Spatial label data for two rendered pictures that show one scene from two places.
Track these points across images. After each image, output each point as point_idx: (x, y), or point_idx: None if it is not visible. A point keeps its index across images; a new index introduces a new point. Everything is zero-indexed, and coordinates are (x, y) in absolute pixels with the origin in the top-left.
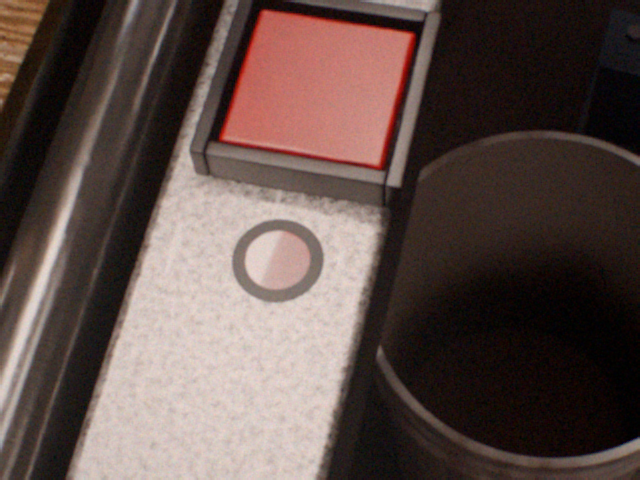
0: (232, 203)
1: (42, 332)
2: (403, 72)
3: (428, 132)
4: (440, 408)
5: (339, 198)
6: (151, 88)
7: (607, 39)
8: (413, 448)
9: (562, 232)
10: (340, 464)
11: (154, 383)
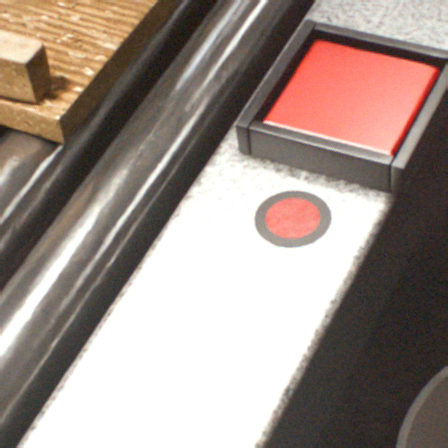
0: (264, 175)
1: (88, 242)
2: (423, 93)
3: (446, 177)
4: None
5: (352, 181)
6: (216, 91)
7: None
8: None
9: None
10: (316, 389)
11: (171, 291)
